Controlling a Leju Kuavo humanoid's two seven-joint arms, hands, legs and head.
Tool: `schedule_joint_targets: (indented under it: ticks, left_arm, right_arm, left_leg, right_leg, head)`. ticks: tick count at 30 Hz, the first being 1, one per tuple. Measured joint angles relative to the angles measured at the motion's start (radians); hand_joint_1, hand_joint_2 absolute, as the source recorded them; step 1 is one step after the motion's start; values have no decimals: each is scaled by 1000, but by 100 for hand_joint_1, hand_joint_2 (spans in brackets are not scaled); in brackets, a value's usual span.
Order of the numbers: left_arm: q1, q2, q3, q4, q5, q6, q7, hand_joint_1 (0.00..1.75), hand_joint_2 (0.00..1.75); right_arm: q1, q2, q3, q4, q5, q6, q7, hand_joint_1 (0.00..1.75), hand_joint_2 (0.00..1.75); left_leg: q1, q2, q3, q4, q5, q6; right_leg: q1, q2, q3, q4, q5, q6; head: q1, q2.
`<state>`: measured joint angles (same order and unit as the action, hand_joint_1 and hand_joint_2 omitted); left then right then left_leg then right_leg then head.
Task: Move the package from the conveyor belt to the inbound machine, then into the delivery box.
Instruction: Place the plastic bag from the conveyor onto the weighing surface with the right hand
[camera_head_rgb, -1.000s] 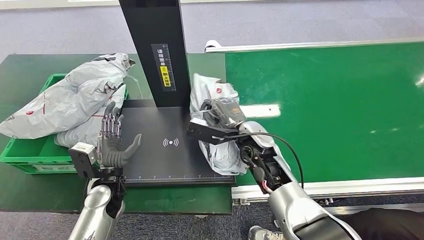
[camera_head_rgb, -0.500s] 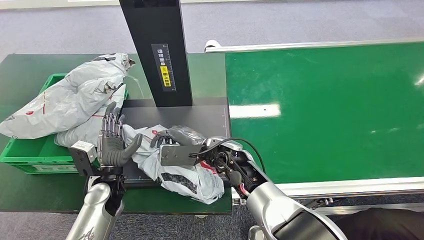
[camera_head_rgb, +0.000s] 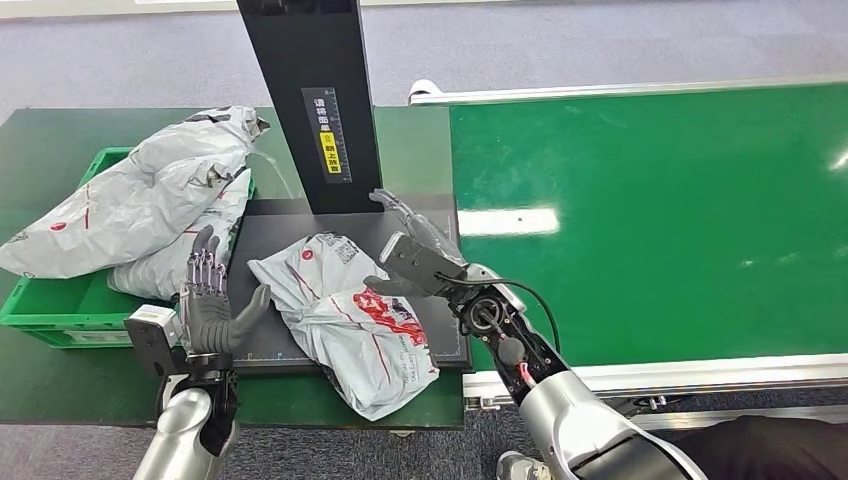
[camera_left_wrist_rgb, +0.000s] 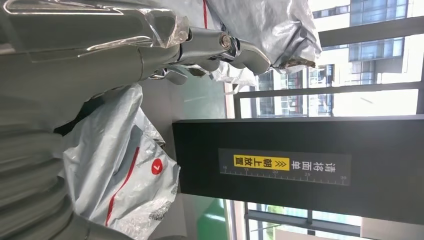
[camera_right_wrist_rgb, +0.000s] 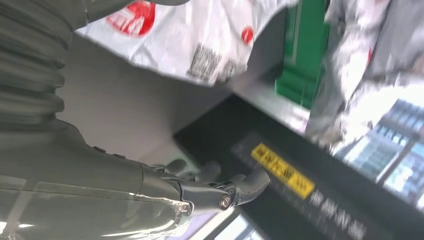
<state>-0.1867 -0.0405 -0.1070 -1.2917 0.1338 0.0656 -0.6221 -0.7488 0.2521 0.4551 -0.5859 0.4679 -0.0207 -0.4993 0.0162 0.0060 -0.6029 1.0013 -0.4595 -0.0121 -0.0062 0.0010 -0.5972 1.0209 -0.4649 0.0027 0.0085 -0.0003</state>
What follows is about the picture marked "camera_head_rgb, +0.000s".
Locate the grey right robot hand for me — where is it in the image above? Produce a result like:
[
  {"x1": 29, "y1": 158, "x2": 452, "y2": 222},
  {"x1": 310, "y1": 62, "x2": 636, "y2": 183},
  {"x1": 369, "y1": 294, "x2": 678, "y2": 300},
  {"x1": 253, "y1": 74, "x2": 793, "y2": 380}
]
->
[{"x1": 362, "y1": 188, "x2": 469, "y2": 300}]

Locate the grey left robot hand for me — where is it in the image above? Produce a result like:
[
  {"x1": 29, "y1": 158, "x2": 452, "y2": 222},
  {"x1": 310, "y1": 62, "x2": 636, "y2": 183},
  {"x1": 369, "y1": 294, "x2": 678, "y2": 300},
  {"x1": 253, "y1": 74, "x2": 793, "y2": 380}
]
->
[{"x1": 178, "y1": 224, "x2": 274, "y2": 357}]

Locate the grey red-printed poly mailer package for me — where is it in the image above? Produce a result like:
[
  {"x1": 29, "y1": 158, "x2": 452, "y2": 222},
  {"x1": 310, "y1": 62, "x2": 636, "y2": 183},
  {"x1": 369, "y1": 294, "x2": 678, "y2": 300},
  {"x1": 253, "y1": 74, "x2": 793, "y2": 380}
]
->
[{"x1": 248, "y1": 231, "x2": 441, "y2": 423}]

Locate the small grey poly mailer package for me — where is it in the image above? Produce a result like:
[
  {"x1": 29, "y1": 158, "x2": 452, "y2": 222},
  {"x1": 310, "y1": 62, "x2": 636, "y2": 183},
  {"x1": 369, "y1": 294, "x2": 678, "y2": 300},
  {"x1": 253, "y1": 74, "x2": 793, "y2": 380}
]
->
[{"x1": 107, "y1": 168, "x2": 253, "y2": 303}]

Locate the large grey poly mailer package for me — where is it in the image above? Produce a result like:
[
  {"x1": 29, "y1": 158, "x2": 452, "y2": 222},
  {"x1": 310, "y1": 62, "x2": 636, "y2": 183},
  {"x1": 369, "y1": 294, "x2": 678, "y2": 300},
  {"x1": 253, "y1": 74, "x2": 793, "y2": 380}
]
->
[{"x1": 0, "y1": 105, "x2": 271, "y2": 280}]

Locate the green conveyor belt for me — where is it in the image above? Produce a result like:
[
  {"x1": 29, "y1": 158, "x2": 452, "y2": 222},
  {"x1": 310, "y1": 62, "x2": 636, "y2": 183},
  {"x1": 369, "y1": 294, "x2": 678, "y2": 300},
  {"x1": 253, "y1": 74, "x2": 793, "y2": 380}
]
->
[{"x1": 449, "y1": 82, "x2": 848, "y2": 372}]

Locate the black yellow column label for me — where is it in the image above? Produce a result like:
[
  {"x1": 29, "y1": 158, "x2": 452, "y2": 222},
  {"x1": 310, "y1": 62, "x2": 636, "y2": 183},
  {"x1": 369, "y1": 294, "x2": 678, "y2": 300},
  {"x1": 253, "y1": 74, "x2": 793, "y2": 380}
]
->
[{"x1": 301, "y1": 87, "x2": 354, "y2": 184}]

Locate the green plastic crate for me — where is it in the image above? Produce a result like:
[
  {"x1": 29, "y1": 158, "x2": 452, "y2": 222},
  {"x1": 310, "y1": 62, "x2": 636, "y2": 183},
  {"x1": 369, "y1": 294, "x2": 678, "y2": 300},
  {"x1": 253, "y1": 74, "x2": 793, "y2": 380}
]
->
[{"x1": 0, "y1": 146, "x2": 256, "y2": 350}]

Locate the clear plastic sheet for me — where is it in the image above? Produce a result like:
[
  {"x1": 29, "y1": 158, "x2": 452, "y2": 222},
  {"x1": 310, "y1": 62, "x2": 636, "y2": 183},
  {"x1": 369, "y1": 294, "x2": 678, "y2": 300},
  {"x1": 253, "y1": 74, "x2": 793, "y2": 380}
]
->
[{"x1": 250, "y1": 148, "x2": 293, "y2": 200}]

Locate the dark green table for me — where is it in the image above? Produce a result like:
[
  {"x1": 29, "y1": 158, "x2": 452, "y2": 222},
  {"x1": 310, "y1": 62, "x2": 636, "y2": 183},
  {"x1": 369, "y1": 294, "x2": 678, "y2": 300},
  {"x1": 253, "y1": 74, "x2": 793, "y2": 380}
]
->
[{"x1": 0, "y1": 105, "x2": 465, "y2": 431}]

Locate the black scanner column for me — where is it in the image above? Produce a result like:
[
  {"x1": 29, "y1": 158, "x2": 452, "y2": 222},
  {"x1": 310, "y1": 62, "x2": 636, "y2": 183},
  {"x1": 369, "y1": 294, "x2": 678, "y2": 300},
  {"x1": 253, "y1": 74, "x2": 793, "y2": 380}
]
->
[{"x1": 236, "y1": 0, "x2": 386, "y2": 215}]

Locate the grey sneaker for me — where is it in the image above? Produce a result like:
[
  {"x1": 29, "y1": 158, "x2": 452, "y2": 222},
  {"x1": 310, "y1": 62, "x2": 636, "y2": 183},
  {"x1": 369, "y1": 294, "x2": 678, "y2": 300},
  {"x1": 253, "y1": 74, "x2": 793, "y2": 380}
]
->
[{"x1": 496, "y1": 451, "x2": 554, "y2": 480}]

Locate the black garment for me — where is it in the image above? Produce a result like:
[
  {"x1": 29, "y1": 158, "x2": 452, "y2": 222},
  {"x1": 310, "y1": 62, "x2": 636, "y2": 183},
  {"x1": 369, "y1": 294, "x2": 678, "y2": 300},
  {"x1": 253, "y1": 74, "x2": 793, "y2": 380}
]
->
[{"x1": 652, "y1": 415, "x2": 848, "y2": 480}]

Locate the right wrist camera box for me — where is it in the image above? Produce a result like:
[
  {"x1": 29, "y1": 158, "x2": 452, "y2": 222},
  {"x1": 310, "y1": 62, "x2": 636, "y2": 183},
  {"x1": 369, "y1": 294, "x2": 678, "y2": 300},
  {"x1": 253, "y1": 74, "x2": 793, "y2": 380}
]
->
[{"x1": 380, "y1": 231, "x2": 470, "y2": 301}]

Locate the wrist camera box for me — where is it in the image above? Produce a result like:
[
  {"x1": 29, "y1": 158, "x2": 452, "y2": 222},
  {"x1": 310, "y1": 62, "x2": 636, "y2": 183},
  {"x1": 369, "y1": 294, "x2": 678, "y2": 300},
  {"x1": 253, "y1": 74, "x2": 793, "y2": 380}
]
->
[
  {"x1": 124, "y1": 304, "x2": 183, "y2": 378},
  {"x1": 380, "y1": 231, "x2": 470, "y2": 301}
]

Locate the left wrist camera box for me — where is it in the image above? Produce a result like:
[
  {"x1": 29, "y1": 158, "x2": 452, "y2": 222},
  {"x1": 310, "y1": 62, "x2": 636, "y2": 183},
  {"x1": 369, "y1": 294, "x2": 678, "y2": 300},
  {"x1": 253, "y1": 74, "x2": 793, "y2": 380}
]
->
[{"x1": 124, "y1": 304, "x2": 183, "y2": 378}]

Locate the black scanner base plate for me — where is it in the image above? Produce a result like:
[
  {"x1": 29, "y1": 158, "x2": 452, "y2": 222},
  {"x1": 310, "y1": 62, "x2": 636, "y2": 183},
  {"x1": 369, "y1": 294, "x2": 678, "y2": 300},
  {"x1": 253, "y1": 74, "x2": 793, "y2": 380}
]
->
[{"x1": 225, "y1": 193, "x2": 473, "y2": 376}]

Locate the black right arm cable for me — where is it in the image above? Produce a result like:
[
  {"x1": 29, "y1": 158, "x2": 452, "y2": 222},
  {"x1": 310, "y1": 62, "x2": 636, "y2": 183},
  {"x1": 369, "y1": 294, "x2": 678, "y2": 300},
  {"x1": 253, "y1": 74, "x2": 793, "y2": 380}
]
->
[{"x1": 433, "y1": 271, "x2": 562, "y2": 356}]

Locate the thin silver conveyor rail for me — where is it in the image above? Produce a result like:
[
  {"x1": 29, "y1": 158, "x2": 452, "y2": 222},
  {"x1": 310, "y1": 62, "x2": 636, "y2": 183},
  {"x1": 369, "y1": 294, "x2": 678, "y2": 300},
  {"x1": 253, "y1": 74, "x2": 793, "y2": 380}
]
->
[{"x1": 408, "y1": 72, "x2": 848, "y2": 107}]

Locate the wide silver conveyor rail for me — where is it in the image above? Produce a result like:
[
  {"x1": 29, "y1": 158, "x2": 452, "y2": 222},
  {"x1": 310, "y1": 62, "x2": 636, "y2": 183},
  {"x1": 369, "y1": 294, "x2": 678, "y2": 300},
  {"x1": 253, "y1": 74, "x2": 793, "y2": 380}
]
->
[{"x1": 462, "y1": 354, "x2": 848, "y2": 432}]

